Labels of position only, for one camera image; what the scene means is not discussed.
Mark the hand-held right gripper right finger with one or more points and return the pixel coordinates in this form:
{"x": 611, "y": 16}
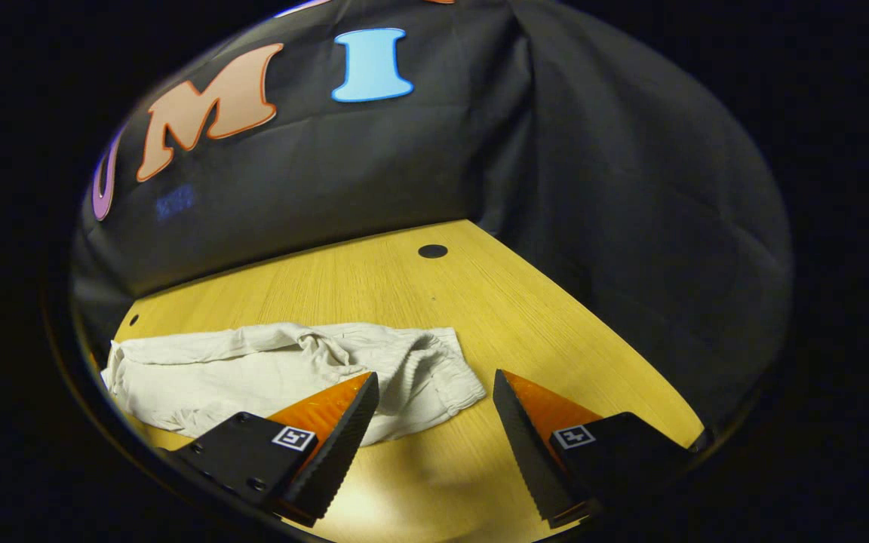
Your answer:
{"x": 529, "y": 456}

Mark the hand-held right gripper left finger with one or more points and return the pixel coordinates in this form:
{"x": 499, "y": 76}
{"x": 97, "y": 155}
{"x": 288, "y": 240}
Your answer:
{"x": 340, "y": 449}

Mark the white jeans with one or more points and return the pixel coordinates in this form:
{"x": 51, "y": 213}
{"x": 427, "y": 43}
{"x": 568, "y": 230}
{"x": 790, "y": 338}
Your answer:
{"x": 253, "y": 369}

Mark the black backdrop cloth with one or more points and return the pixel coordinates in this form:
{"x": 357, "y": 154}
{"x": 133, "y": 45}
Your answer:
{"x": 593, "y": 188}

